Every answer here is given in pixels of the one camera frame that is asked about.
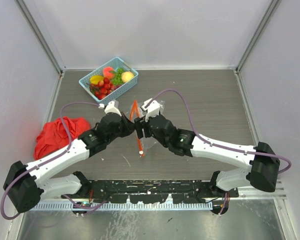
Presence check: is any clear orange zip top bag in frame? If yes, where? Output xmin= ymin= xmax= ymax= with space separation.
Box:
xmin=129 ymin=100 xmax=158 ymax=157

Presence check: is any yellow pear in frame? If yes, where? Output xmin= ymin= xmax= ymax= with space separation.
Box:
xmin=121 ymin=71 xmax=135 ymax=83

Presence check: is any red orange peach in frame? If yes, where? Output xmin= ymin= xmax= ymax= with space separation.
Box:
xmin=102 ymin=66 xmax=116 ymax=79

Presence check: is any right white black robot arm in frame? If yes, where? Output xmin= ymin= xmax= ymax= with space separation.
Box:
xmin=134 ymin=115 xmax=280 ymax=197

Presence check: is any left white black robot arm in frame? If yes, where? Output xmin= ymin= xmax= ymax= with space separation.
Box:
xmin=3 ymin=112 xmax=135 ymax=214

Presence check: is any green grape bunch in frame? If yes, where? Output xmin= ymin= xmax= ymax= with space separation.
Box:
xmin=110 ymin=67 xmax=124 ymax=86

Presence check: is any yellow mango slice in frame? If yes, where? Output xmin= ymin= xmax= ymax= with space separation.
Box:
xmin=89 ymin=75 xmax=104 ymax=85

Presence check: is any light blue plastic basket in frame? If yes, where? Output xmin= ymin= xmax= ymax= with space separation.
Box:
xmin=78 ymin=57 xmax=139 ymax=105

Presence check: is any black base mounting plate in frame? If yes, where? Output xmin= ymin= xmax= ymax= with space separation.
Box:
xmin=61 ymin=178 xmax=240 ymax=205

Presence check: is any red crumpled cloth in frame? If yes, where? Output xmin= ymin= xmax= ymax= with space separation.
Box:
xmin=33 ymin=116 xmax=91 ymax=161

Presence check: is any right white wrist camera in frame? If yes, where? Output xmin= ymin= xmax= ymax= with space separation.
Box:
xmin=140 ymin=98 xmax=163 ymax=122

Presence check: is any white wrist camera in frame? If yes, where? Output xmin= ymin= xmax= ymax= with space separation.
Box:
xmin=140 ymin=98 xmax=163 ymax=122
xmin=98 ymin=100 xmax=122 ymax=116

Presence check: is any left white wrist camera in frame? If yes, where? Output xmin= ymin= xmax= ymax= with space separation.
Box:
xmin=98 ymin=100 xmax=122 ymax=116

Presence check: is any white slotted cable duct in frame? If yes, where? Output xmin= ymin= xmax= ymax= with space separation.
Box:
xmin=31 ymin=201 xmax=213 ymax=211

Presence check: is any aluminium frame rail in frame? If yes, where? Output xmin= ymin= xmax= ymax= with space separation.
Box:
xmin=13 ymin=179 xmax=288 ymax=201

